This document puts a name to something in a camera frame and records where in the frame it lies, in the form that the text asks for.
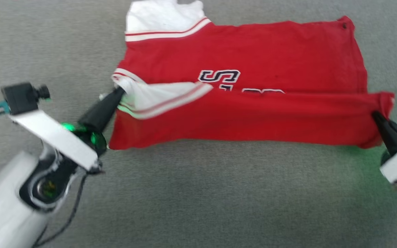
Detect red basketball jersey white trim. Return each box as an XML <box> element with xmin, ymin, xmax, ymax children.
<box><xmin>108</xmin><ymin>0</ymin><xmax>395</xmax><ymax>151</ymax></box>

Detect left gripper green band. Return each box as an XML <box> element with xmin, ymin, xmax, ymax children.
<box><xmin>61</xmin><ymin>87</ymin><xmax>126</xmax><ymax>158</ymax></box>

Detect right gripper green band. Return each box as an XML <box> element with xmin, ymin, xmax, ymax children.
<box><xmin>371</xmin><ymin>112</ymin><xmax>397</xmax><ymax>167</ymax></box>

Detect grey fabric sofa cushion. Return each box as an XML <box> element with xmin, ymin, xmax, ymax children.
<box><xmin>0</xmin><ymin>0</ymin><xmax>397</xmax><ymax>248</ymax></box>

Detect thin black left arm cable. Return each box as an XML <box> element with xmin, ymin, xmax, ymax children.
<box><xmin>30</xmin><ymin>172</ymin><xmax>89</xmax><ymax>248</ymax></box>

